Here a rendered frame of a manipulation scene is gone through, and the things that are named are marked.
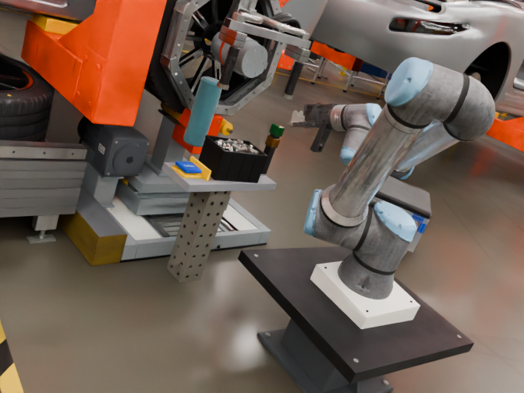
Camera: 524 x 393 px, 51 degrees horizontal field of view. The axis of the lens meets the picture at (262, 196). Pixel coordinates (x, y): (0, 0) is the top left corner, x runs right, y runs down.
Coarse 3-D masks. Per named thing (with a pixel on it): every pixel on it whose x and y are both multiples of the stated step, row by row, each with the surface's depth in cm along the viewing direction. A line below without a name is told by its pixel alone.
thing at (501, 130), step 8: (496, 112) 511; (496, 120) 503; (512, 120) 494; (520, 120) 490; (496, 128) 503; (504, 128) 498; (512, 128) 493; (520, 128) 490; (496, 136) 504; (504, 136) 499; (512, 136) 493; (520, 136) 489; (512, 144) 493; (520, 144) 489
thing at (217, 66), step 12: (216, 0) 211; (216, 12) 214; (228, 12) 218; (264, 12) 227; (204, 24) 214; (216, 24) 217; (192, 36) 213; (204, 36) 221; (252, 36) 240; (204, 48) 224; (180, 60) 215; (192, 60) 218; (204, 60) 223; (216, 60) 226; (204, 72) 251; (216, 72) 229; (192, 84) 225; (228, 84) 240; (240, 84) 238
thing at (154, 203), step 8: (120, 184) 237; (128, 184) 240; (120, 192) 237; (128, 192) 232; (136, 192) 231; (184, 192) 248; (128, 200) 233; (136, 200) 228; (144, 200) 227; (152, 200) 230; (160, 200) 233; (168, 200) 236; (176, 200) 239; (184, 200) 242; (136, 208) 228; (144, 208) 230; (152, 208) 232; (160, 208) 235; (168, 208) 239; (176, 208) 242; (184, 208) 245
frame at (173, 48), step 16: (192, 0) 193; (208, 0) 197; (272, 0) 215; (176, 16) 197; (176, 32) 196; (176, 48) 198; (272, 48) 234; (176, 64) 201; (272, 64) 233; (176, 80) 205; (256, 80) 237; (192, 96) 214; (240, 96) 232; (224, 112) 229
